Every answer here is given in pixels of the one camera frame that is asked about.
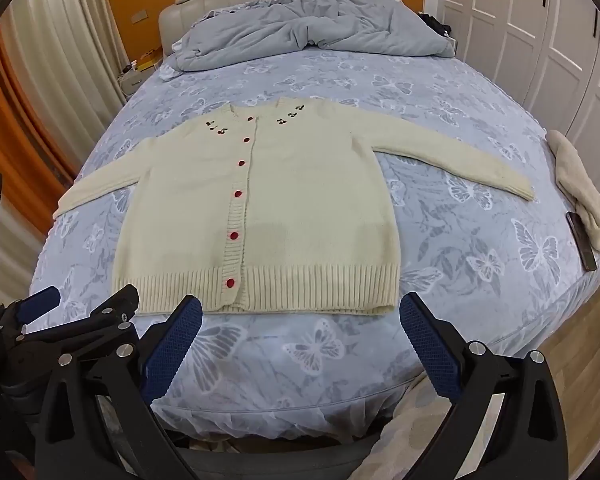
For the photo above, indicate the dark phone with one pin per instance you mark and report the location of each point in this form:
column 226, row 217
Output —
column 582, row 245

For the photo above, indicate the white nightstand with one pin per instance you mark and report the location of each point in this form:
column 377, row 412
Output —
column 132, row 82

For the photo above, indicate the bed with butterfly sheet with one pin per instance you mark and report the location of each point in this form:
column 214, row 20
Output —
column 455, row 125

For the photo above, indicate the dark clothes pile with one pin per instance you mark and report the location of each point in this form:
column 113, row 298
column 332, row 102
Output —
column 437, row 25

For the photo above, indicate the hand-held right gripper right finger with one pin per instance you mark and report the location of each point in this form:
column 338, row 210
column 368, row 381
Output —
column 430, row 347

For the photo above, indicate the orange curtain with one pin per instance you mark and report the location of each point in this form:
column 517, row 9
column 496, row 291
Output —
column 10, row 125

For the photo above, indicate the cream knit cardigan red buttons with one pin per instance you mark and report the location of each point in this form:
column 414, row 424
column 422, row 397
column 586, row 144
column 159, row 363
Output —
column 305, row 200

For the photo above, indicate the beige padded headboard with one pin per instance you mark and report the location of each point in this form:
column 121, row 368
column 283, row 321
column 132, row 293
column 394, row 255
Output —
column 180, row 15

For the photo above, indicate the white wardrobe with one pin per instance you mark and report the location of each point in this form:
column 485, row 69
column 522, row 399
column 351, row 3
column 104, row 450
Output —
column 530, row 20

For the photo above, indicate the grey duvet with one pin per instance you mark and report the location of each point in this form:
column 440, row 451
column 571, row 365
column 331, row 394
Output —
column 330, row 25

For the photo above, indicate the wall socket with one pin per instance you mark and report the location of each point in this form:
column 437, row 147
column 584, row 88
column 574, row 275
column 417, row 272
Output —
column 139, row 15

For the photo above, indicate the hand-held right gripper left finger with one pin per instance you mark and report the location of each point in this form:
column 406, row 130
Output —
column 174, row 347

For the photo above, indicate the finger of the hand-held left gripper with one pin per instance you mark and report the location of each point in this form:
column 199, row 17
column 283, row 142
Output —
column 116, row 305
column 39, row 303

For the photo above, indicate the patterned beige rug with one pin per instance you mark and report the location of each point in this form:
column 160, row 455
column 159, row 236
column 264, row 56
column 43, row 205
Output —
column 415, row 435

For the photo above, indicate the white sheer curtain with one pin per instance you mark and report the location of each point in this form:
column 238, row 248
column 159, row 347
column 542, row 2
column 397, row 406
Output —
column 65, row 25

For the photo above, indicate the beige folded cloth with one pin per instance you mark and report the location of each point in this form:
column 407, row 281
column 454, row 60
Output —
column 580, row 185

